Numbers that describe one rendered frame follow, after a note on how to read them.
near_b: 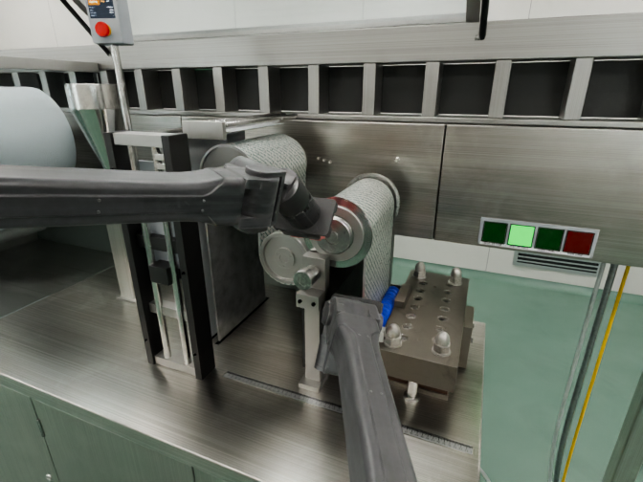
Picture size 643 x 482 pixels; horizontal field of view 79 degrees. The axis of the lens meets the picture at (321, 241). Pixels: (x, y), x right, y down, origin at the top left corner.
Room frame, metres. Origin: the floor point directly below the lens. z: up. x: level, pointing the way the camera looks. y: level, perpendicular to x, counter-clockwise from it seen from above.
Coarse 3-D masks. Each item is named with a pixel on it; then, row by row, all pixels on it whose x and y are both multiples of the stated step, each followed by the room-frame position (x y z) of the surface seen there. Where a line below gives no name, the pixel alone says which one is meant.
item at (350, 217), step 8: (344, 208) 0.71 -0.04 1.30; (344, 216) 0.71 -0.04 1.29; (352, 216) 0.71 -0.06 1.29; (352, 224) 0.70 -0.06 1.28; (360, 224) 0.70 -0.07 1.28; (360, 232) 0.70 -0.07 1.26; (312, 240) 0.74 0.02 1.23; (360, 240) 0.70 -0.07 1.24; (320, 248) 0.73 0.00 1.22; (352, 248) 0.70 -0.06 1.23; (360, 248) 0.70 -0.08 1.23; (336, 256) 0.72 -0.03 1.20; (344, 256) 0.71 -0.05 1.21; (352, 256) 0.70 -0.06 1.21
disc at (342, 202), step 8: (336, 200) 0.72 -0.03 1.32; (344, 200) 0.72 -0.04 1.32; (352, 208) 0.71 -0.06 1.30; (360, 208) 0.71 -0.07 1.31; (360, 216) 0.70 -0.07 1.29; (368, 224) 0.70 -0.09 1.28; (368, 232) 0.70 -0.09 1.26; (304, 240) 0.75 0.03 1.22; (368, 240) 0.70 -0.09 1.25; (312, 248) 0.74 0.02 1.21; (368, 248) 0.70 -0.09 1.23; (360, 256) 0.70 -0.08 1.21; (336, 264) 0.72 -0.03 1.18; (344, 264) 0.72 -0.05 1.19; (352, 264) 0.71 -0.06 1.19
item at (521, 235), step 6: (516, 228) 0.89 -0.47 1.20; (522, 228) 0.88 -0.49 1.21; (528, 228) 0.88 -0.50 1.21; (534, 228) 0.87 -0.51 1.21; (510, 234) 0.89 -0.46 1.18; (516, 234) 0.89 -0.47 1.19; (522, 234) 0.88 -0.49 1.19; (528, 234) 0.88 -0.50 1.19; (510, 240) 0.89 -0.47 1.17; (516, 240) 0.89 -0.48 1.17; (522, 240) 0.88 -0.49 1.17; (528, 240) 0.88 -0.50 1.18; (528, 246) 0.88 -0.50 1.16
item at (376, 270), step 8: (384, 240) 0.84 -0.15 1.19; (384, 248) 0.85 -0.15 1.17; (376, 256) 0.78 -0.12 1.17; (384, 256) 0.85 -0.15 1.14; (368, 264) 0.73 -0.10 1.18; (376, 264) 0.79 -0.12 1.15; (384, 264) 0.86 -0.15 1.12; (368, 272) 0.73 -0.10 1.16; (376, 272) 0.79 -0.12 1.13; (384, 272) 0.86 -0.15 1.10; (368, 280) 0.73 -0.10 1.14; (376, 280) 0.79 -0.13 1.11; (384, 280) 0.87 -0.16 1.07; (368, 288) 0.73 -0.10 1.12; (376, 288) 0.80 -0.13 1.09; (384, 288) 0.87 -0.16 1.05; (368, 296) 0.74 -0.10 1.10; (376, 296) 0.80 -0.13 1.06
